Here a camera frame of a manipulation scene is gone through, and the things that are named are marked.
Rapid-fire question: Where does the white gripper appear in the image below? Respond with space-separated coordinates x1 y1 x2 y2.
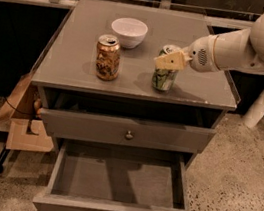
154 35 219 73

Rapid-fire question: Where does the green soda can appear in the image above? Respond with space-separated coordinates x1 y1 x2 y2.
152 44 180 92

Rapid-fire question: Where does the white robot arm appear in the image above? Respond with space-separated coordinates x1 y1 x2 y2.
154 14 264 75

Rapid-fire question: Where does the gold soda can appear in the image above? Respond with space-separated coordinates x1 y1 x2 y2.
95 34 121 81

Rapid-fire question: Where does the grey drawer cabinet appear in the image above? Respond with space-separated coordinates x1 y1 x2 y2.
19 0 255 176

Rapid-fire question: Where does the metal top drawer knob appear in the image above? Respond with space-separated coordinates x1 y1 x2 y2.
124 130 134 140

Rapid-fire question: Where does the grey top drawer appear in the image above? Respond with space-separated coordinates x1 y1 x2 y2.
40 108 216 153

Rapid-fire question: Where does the grey open middle drawer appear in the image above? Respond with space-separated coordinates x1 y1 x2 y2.
33 140 190 211

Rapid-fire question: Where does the white ceramic bowl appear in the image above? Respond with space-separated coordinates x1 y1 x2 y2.
111 17 148 49

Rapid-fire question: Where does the black cable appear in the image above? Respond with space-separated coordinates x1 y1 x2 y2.
1 95 39 118

